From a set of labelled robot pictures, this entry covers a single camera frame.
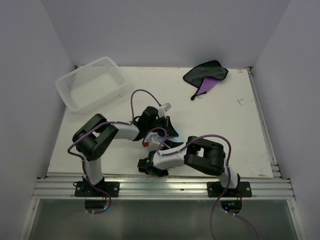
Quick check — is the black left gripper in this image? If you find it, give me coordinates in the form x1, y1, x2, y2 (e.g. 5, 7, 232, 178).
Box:
146, 116, 179, 137

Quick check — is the light blue towel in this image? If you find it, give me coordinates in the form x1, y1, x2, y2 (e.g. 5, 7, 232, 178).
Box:
143, 127, 183, 152

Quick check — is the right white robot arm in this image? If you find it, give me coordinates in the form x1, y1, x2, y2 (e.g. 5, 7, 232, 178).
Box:
137, 134, 241, 197

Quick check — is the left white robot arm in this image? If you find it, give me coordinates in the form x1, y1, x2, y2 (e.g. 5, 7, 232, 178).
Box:
70, 106, 179, 197

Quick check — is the dark grey purple cloth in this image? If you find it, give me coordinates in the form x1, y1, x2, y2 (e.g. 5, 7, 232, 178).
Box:
182, 60, 229, 101

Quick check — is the white perforated plastic basket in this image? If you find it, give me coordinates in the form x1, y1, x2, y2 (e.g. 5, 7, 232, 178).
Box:
55, 57, 128, 114

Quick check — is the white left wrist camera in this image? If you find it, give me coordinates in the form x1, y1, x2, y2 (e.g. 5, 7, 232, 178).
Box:
157, 103, 172, 118

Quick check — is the aluminium mounting rail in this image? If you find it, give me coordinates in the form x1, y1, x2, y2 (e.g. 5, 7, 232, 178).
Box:
31, 175, 296, 200

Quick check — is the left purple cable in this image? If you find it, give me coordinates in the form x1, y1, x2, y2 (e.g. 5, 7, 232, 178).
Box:
67, 89, 163, 213

